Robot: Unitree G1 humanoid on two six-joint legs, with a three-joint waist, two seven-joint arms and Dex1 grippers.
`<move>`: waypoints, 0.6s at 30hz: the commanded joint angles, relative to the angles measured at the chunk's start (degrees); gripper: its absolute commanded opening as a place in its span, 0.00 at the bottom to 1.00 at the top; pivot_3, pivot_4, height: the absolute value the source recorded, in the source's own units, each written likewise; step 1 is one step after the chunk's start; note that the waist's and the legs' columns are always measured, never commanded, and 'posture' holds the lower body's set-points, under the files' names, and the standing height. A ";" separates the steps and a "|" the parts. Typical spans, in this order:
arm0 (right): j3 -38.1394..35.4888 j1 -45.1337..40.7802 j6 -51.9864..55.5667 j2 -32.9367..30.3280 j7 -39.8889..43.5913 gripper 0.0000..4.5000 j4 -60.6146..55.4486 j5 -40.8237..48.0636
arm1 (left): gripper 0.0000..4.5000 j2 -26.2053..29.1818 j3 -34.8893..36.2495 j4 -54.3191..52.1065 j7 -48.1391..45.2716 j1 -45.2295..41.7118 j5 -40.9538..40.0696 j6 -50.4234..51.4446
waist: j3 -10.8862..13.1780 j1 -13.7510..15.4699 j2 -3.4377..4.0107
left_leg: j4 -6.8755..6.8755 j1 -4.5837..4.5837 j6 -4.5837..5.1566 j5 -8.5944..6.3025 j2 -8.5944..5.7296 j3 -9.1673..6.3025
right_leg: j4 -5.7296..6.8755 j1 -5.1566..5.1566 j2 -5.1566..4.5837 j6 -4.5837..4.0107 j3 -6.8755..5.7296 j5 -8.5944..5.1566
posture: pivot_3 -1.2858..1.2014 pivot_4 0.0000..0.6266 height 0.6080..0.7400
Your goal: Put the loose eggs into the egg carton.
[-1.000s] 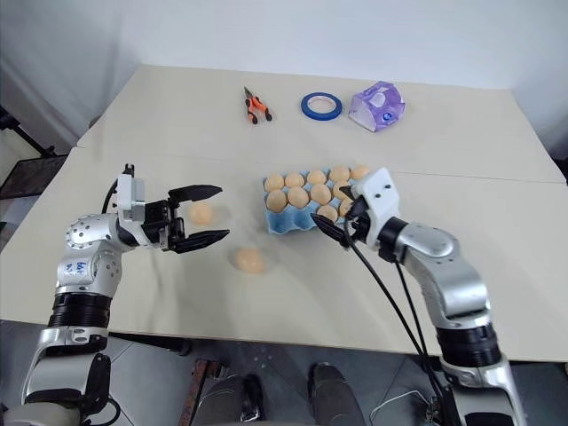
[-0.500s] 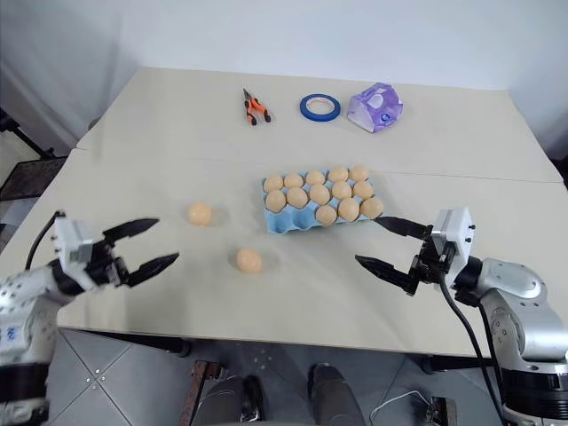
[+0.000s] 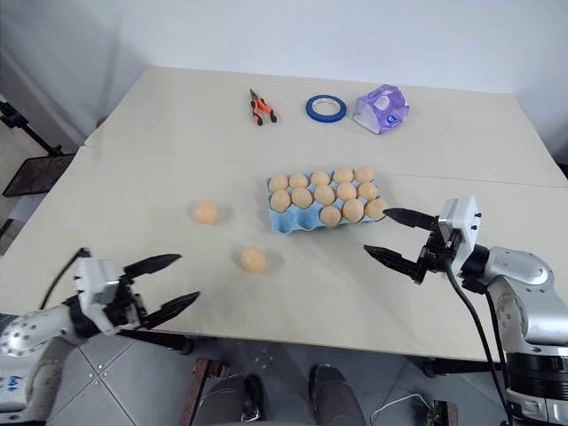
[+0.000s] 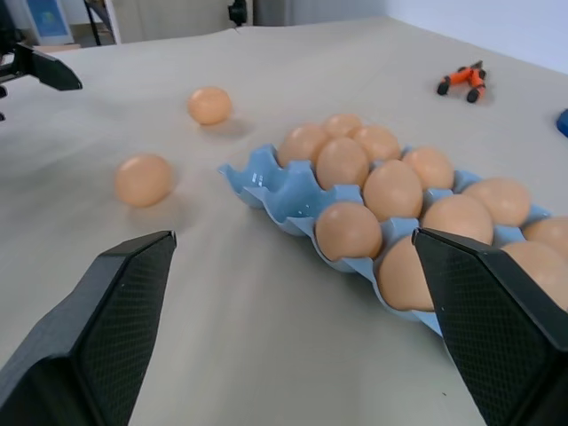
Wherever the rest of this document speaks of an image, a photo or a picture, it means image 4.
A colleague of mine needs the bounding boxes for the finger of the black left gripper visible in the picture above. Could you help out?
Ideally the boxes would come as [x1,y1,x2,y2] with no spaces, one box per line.
[12,42,84,92]

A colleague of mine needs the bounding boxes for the blue and white box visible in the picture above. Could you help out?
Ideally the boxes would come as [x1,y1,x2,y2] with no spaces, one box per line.
[31,0,74,46]

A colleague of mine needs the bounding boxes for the blue plastic egg tray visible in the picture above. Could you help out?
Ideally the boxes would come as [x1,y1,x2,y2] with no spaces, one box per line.
[217,143,556,338]

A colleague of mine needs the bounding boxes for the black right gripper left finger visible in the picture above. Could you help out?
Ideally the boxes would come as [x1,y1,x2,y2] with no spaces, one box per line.
[0,229,178,426]

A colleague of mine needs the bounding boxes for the black clamp stand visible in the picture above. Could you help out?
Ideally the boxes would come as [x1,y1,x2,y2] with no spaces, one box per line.
[227,0,248,28]

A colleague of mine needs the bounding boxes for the black metal shelf frame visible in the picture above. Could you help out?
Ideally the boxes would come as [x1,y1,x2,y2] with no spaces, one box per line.
[83,0,117,47]

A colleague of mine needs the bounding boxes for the brown egg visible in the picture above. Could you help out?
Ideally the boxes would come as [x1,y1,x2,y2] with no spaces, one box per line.
[314,201,384,261]
[501,241,568,312]
[377,234,437,312]
[401,146,456,191]
[114,153,175,209]
[352,125,403,163]
[316,137,371,192]
[420,194,495,246]
[321,113,364,138]
[523,217,568,256]
[186,86,233,125]
[461,177,533,227]
[277,123,332,170]
[363,159,424,219]

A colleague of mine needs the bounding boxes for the orange and black pliers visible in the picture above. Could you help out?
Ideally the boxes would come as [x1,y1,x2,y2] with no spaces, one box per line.
[436,59,489,104]

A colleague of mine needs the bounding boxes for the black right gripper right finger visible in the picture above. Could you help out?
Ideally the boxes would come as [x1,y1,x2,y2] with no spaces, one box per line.
[412,227,568,426]

